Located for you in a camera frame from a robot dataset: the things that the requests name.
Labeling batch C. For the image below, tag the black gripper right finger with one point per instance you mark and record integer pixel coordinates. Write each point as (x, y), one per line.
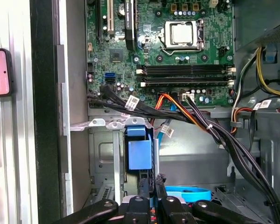
(170, 210)

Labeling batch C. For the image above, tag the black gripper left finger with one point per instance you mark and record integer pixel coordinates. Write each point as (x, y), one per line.
(137, 210)

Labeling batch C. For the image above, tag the hard disk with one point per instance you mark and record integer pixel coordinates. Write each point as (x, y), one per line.
(140, 156)

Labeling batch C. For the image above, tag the black smartphone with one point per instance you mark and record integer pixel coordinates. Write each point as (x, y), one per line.
(0, 74)

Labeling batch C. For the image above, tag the metal disk bay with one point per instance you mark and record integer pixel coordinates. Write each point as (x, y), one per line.
(116, 151)

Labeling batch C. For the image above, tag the black RAM slot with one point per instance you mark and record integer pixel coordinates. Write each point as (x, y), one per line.
(184, 69)
(184, 81)

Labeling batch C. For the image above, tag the black open PC case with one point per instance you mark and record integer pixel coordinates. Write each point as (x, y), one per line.
(44, 116)

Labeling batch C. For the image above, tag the green motherboard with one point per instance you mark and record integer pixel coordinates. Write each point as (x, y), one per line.
(149, 58)

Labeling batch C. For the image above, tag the silver CPU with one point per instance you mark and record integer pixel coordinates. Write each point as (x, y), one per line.
(181, 33)

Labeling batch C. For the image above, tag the CPU socket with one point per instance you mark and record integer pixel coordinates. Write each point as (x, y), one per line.
(200, 35)

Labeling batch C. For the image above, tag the black graphics card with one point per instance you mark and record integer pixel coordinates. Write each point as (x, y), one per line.
(128, 28)

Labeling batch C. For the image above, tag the white expansion slot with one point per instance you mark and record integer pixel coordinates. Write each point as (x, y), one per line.
(110, 16)

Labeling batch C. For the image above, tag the grey power supply unit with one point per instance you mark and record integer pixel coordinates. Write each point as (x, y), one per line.
(259, 18)

